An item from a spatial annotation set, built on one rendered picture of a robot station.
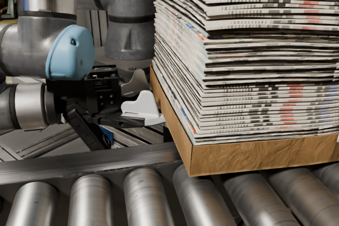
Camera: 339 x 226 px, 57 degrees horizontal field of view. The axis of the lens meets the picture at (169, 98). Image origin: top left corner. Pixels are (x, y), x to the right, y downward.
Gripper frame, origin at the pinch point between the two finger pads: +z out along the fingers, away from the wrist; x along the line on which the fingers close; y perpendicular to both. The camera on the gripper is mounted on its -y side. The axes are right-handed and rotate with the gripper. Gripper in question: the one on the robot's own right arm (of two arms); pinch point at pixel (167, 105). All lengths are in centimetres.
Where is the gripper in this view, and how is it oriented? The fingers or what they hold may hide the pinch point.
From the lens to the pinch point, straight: 56.4
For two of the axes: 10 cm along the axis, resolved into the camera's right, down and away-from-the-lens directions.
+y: 0.0, -9.1, -4.1
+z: 9.8, -0.8, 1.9
